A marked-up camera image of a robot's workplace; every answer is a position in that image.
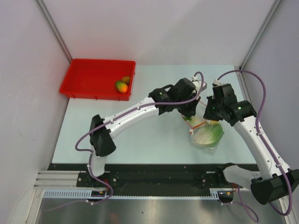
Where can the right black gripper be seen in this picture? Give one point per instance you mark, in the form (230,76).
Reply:
(208,115)

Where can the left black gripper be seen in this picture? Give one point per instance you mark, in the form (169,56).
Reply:
(191,111)

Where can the clear zip top bag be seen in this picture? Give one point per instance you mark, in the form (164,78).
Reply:
(200,111)

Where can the brown fake kiwi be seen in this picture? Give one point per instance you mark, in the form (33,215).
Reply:
(126,80)

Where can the orange green fake mango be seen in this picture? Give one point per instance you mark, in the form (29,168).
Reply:
(121,87)

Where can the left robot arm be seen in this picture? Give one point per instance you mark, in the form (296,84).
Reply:
(183,97)

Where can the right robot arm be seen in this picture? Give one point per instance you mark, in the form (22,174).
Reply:
(275,175)

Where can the green fake lettuce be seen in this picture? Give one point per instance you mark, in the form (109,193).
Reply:
(208,136)

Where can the red plastic tray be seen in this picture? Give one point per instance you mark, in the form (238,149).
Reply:
(96,79)

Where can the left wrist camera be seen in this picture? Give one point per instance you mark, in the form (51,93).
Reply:
(202,86)

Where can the white slotted cable duct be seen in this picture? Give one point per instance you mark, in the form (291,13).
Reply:
(98,194)

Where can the aluminium frame rail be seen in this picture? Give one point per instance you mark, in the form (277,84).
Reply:
(56,180)

